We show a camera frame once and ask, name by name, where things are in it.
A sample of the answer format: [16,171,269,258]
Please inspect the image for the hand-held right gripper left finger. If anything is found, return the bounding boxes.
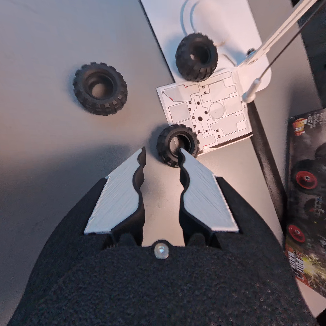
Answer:
[84,147,147,244]

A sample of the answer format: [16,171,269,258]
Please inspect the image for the toy truck box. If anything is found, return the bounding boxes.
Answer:
[284,108,326,284]

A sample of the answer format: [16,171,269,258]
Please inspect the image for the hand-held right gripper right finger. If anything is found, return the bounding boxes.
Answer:
[178,148,240,244]

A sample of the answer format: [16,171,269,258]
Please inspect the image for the white sticker sheet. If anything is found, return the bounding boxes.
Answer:
[156,69,254,154]

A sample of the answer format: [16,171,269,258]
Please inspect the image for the white stand base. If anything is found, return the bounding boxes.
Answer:
[140,0,326,105]

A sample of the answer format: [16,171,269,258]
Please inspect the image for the black toy tire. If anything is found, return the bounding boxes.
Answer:
[175,33,219,83]
[73,62,128,116]
[156,124,200,168]

